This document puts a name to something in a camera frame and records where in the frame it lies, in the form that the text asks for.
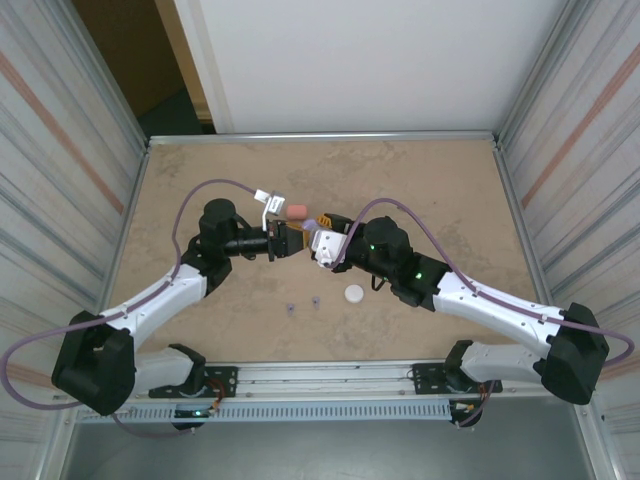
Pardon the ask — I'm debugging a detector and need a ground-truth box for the white door jamb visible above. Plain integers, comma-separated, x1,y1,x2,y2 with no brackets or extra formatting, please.
172,0,236,135

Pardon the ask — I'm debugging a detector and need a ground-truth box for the brown wooden door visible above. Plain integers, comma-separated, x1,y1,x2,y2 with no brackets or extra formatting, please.
72,0,187,119

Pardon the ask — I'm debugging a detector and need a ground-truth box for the grey metal base panel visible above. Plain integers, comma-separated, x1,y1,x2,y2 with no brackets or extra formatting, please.
39,422,601,480

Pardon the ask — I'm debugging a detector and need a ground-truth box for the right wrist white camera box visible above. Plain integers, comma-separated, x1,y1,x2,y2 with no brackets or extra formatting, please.
309,228,352,270

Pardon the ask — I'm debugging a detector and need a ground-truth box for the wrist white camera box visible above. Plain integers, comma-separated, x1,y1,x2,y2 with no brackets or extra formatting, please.
309,228,352,270
253,187,287,229

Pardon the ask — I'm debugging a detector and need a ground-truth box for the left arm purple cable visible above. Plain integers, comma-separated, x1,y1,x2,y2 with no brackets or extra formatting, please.
1,178,259,439

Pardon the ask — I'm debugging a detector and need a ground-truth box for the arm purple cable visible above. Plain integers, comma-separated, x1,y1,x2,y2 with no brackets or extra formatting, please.
335,198,635,429
1,178,259,439

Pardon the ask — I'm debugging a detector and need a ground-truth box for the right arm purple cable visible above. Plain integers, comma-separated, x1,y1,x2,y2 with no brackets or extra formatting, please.
335,198,635,429

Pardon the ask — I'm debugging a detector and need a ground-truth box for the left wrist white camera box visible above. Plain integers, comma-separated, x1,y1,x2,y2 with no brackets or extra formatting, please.
253,187,287,229

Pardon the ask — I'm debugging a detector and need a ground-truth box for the aluminium table end rail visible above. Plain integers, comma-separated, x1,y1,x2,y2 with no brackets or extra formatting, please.
147,130,499,147

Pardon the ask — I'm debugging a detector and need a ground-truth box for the aluminium table side rail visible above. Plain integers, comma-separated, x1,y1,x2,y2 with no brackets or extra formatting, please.
492,139,554,304
102,139,152,301

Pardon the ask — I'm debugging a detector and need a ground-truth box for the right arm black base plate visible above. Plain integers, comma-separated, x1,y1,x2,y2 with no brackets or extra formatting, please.
412,363,504,396

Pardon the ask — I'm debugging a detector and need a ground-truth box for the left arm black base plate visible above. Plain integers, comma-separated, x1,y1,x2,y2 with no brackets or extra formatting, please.
148,366,239,400

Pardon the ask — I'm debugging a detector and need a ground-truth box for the grey slotted cable duct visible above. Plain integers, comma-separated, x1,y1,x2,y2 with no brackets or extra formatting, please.
74,402,454,424

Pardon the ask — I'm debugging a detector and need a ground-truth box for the aluminium enclosure post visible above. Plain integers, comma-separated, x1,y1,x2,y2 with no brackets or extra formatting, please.
498,0,594,144
47,0,150,146

